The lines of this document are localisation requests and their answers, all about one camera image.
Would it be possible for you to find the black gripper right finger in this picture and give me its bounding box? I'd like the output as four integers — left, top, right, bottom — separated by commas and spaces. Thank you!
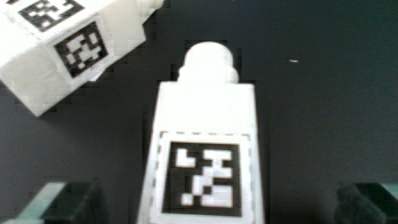
336, 182, 398, 224

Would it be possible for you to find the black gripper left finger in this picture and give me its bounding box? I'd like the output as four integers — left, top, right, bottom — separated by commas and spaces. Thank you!
41, 181, 108, 224

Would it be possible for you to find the white table leg with tag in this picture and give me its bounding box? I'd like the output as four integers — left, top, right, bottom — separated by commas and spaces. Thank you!
137, 42, 264, 224

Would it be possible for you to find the white table leg centre right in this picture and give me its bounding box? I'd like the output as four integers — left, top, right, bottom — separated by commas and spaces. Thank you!
0, 0, 165, 115

